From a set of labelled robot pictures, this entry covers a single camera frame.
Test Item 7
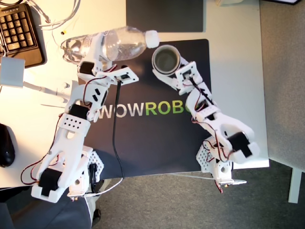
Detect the white paper cup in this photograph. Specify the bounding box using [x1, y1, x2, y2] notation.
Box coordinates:
[152, 44, 184, 78]

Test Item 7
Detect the white rectangular box device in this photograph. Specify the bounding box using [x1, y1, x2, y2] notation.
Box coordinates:
[0, 56, 26, 89]

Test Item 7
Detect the beige ridged cup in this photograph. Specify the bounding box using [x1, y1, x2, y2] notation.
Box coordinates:
[153, 45, 181, 73]

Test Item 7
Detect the black keyboard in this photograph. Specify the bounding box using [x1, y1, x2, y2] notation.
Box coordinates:
[0, 2, 47, 69]

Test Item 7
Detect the fabric desk partition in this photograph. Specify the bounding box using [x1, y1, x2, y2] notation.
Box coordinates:
[258, 0, 305, 172]

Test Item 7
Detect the thin white cable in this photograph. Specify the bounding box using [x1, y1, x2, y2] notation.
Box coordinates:
[30, 0, 52, 24]
[38, 0, 81, 31]

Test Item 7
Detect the black camera cable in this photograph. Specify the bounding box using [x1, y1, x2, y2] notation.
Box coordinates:
[189, 78, 214, 106]
[112, 80, 125, 178]

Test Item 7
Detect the black computer mouse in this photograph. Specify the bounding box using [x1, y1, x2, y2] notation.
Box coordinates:
[0, 123, 16, 168]

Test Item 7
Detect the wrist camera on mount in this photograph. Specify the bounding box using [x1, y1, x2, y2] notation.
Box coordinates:
[175, 61, 200, 95]
[104, 66, 140, 84]

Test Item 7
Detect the white USB cable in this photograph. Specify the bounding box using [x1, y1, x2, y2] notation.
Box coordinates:
[83, 177, 124, 215]

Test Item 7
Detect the grey office chair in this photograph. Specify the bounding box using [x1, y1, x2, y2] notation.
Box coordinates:
[0, 186, 102, 229]

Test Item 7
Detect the clear plastic water bottle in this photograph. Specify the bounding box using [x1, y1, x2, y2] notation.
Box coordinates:
[61, 25, 160, 65]

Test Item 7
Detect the dark mat with WOWROBO print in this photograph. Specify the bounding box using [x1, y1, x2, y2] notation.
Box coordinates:
[84, 39, 213, 180]

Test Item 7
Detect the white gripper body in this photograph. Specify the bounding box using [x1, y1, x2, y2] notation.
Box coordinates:
[178, 82, 213, 112]
[70, 61, 113, 111]

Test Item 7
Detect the moving white gripper finger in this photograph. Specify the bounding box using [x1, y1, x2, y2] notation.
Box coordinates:
[89, 33, 107, 63]
[153, 70, 180, 91]

